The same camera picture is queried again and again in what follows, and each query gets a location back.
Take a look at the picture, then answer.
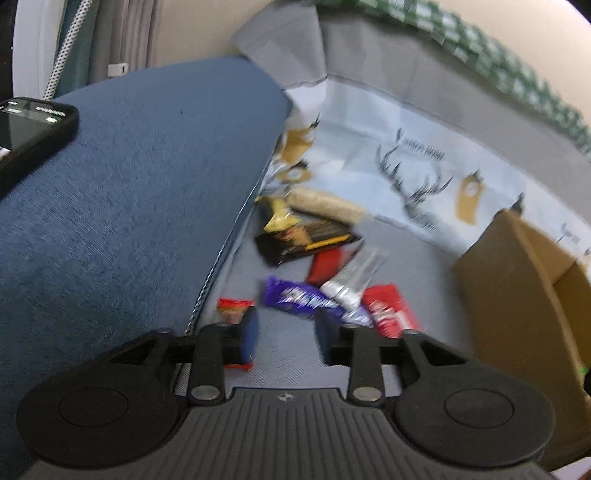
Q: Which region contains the brown cardboard box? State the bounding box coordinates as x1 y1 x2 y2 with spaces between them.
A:
452 210 591 467

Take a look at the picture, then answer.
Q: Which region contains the gold foil snack wrapper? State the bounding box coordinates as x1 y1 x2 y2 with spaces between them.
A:
255 195 301 234

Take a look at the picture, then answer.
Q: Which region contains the plain red snack packet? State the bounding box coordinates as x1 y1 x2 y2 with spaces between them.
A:
305 249 357 287

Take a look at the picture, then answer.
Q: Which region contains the black smartphone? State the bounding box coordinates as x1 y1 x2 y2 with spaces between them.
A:
0 96 79 195

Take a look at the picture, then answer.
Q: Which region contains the purple snack packet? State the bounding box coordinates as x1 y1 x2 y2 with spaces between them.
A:
264 276 372 328

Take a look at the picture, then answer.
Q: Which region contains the beige cracker packet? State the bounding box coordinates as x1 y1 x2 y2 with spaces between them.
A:
286 187 368 227

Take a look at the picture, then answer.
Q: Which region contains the black gold snack packet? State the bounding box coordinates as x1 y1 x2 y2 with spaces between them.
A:
255 219 363 268

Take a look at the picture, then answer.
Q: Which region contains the silver snack packet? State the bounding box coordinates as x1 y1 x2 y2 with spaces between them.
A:
320 249 386 311

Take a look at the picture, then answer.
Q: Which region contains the red white-print snack packet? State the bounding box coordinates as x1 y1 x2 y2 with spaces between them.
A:
361 284 423 340

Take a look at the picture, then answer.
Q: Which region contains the white braided cable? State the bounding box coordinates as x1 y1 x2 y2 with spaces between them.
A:
42 0 93 100

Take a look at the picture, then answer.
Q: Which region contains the small orange snack packet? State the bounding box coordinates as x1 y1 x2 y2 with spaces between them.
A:
217 298 256 371

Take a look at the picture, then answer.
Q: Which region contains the grey curtain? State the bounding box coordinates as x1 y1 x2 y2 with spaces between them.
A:
60 0 162 93

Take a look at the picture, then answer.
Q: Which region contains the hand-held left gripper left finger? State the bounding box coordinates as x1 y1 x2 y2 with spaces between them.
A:
111 307 259 408

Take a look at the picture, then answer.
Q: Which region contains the green checkered cloth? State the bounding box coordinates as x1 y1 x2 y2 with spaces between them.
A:
309 0 591 160

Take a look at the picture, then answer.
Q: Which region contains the blue sofa cushion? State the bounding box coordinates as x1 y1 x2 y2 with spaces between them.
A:
0 56 294 480

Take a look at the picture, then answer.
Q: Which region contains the metal bead chain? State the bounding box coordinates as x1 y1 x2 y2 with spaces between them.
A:
184 226 238 335

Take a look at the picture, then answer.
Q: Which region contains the white deer print bag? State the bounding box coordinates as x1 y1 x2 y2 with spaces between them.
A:
185 4 591 402

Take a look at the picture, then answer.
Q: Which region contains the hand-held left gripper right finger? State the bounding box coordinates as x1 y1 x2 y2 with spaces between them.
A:
315 308 483 408

